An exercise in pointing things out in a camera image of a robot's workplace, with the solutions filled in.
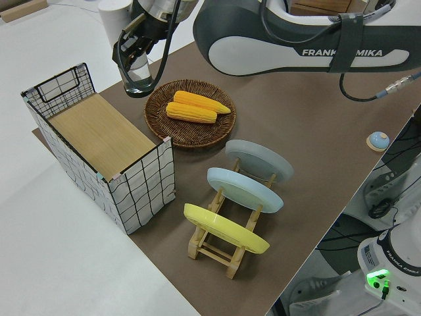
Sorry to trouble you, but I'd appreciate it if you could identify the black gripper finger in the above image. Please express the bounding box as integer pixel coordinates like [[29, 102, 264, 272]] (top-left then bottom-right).
[[136, 37, 156, 63], [114, 41, 133, 80]]

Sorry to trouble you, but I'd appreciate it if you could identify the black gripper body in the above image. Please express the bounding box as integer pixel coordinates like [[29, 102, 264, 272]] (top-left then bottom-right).
[[113, 15, 161, 63]]

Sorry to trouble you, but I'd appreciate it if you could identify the translucent water cup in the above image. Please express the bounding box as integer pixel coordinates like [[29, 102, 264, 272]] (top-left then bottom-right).
[[122, 52, 154, 98]]

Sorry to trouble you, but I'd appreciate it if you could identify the yellow corn cob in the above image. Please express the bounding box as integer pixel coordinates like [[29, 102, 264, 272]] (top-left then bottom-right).
[[173, 90, 232, 115], [166, 101, 218, 124]]

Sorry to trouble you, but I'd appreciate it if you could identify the round wicker basket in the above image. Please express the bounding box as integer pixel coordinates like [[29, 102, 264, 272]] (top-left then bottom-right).
[[143, 79, 237, 149]]

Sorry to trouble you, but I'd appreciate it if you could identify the light wooden plank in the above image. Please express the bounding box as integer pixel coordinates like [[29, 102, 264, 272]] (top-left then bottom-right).
[[0, 0, 49, 23]]

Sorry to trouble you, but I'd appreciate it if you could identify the grey plate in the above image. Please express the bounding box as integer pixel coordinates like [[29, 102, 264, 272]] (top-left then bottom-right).
[[224, 139, 294, 184]]

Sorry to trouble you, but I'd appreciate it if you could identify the wooden cabinet box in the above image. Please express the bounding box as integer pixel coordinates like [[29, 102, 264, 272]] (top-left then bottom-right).
[[289, 0, 353, 14]]

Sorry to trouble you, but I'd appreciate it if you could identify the light blue plate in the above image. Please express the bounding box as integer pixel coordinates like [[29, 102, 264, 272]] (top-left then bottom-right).
[[206, 167, 285, 214]]

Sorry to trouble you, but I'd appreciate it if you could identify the brown table mat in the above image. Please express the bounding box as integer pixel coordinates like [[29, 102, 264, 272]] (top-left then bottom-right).
[[31, 32, 421, 316]]

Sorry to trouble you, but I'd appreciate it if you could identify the yellow plate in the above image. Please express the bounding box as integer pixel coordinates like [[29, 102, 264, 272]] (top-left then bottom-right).
[[183, 203, 271, 255]]

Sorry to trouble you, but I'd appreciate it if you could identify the wooden plate rack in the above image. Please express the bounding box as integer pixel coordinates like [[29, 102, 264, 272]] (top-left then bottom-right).
[[187, 156, 279, 280]]

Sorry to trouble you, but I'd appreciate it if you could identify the blue dome bell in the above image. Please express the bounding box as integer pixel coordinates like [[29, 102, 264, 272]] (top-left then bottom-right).
[[366, 131, 391, 152]]

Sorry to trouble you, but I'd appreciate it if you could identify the white cylinder post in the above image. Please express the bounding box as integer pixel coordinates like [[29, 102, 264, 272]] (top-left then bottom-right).
[[97, 0, 132, 45]]

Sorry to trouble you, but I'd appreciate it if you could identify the wire basket wooden shelf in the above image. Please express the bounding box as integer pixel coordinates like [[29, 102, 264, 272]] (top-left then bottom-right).
[[20, 62, 176, 235]]

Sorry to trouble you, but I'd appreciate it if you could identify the grey arm strap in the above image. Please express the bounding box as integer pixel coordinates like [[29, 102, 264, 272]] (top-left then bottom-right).
[[328, 13, 366, 76]]

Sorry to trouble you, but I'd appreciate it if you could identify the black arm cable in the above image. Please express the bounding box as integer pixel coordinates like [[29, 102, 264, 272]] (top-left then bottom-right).
[[116, 0, 421, 101]]

